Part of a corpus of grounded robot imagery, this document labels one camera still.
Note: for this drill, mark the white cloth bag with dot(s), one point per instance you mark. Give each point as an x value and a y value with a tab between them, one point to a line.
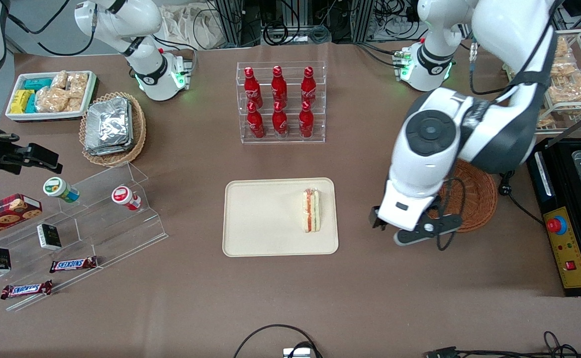
186	25

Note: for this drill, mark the red lid jar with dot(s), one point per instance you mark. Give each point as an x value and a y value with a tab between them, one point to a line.
124	196

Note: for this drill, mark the sandwich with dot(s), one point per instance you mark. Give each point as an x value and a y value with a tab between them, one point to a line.
312	209

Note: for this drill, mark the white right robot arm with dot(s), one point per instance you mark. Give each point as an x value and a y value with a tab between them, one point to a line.
131	20

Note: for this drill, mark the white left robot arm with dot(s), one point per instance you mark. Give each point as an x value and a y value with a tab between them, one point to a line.
499	30

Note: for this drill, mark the white plastic bin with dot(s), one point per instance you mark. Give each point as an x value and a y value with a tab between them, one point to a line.
47	116

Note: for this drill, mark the cream plastic tray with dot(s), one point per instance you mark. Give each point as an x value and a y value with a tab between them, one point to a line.
265	219

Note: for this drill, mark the Snickers chocolate bar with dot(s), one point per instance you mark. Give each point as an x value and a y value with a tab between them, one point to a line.
73	264
27	289

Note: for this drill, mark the round brown wicker basket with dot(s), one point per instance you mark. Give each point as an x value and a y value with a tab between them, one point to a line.
477	199

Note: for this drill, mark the black sealing machine yellow panel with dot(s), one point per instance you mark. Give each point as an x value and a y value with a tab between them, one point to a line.
564	248

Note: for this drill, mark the teal snack pack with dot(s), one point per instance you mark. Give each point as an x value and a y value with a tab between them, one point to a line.
38	84
31	104

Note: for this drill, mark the red tartan cookie box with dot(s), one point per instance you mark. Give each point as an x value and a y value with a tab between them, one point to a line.
2	214

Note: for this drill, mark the red cola bottle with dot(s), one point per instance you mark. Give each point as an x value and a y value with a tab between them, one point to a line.
279	122
306	122
279	87
255	123
309	88
252	89

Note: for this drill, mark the green lid jar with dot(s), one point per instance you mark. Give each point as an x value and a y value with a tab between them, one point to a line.
57	188

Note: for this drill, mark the small grey device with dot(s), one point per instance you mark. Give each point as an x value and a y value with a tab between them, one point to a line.
296	353

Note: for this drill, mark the tan wicker basket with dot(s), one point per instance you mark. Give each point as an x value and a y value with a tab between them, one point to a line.
139	129

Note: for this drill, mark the silver foil container stack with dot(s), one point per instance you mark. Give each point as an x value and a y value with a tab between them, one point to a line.
109	124

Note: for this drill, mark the clear acrylic bottle rack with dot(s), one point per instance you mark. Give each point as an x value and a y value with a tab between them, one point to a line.
290	139

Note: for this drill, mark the aluminium frame post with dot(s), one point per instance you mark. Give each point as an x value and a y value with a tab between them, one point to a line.
231	20
362	20

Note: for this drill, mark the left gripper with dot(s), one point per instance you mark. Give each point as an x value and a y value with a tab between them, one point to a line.
374	219

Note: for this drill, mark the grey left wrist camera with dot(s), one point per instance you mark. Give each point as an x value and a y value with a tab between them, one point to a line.
427	231

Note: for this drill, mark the yellow snack pack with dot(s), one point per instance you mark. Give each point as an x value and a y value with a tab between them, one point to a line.
21	102

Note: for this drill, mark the clear bag of crackers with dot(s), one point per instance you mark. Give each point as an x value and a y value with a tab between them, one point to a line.
560	49
545	121
571	89

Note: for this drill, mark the clear bag of puffed snacks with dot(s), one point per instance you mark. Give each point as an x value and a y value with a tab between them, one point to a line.
78	84
59	79
51	99
74	104

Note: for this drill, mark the clear acrylic stepped shelf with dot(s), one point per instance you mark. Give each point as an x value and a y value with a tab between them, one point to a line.
111	233

